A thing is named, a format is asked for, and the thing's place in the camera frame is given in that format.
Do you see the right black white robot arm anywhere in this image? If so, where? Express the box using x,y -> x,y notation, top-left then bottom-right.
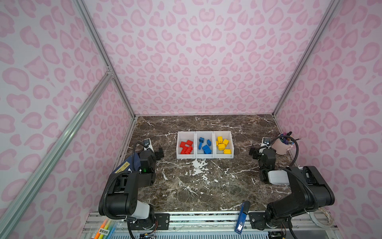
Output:
249,134 -> 335,230

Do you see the pink pen cup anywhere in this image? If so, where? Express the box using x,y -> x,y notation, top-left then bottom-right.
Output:
270,131 -> 299,155

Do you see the long red lego brick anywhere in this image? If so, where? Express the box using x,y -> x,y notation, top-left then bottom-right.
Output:
185,146 -> 193,154

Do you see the white bin right compartment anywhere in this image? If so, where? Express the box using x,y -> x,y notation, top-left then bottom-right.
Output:
213,131 -> 234,159

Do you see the white tape roll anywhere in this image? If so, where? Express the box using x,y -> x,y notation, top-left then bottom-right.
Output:
308,208 -> 334,229

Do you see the white bin compartment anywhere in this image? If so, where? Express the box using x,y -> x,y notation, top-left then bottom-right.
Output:
194,131 -> 215,159
176,131 -> 196,159
213,131 -> 234,159

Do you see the white bin left compartment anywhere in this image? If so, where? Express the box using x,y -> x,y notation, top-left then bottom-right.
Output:
176,131 -> 196,159

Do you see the blue stapler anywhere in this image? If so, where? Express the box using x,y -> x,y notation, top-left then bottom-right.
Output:
234,201 -> 251,234

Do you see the highlighter pen pack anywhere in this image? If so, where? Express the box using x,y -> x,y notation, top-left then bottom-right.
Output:
91,219 -> 119,239

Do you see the dark blue notebook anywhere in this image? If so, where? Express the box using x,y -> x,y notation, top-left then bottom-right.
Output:
112,153 -> 141,173

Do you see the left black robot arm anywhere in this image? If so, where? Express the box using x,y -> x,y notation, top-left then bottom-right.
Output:
98,138 -> 164,228

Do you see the white bin middle compartment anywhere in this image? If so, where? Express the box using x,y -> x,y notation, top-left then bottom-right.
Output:
194,131 -> 215,159

